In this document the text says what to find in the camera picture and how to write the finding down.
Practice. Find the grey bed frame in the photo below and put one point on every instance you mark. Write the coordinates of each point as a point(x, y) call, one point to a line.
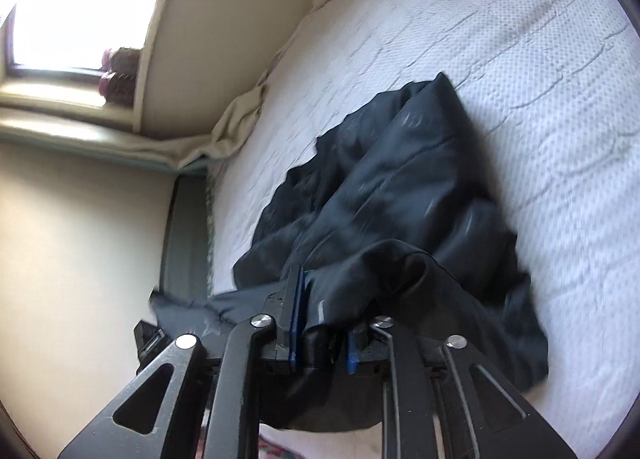
point(187, 234)

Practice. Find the window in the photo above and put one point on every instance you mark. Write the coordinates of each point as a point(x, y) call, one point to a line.
point(80, 4)

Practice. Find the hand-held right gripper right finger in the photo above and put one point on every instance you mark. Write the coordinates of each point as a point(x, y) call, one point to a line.
point(354, 351)

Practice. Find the white quilted bedspread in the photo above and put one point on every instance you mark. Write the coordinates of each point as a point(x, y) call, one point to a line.
point(500, 64)

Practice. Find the dark jar with pink lid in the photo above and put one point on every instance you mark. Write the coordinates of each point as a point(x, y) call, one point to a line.
point(117, 86)
point(121, 59)

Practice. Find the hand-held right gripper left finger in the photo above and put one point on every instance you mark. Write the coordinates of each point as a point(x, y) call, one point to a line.
point(295, 319)

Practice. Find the white window sill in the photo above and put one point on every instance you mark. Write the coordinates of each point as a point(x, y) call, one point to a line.
point(60, 104)

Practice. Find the black button-front jacket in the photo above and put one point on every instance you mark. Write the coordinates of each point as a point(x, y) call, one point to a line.
point(400, 179)

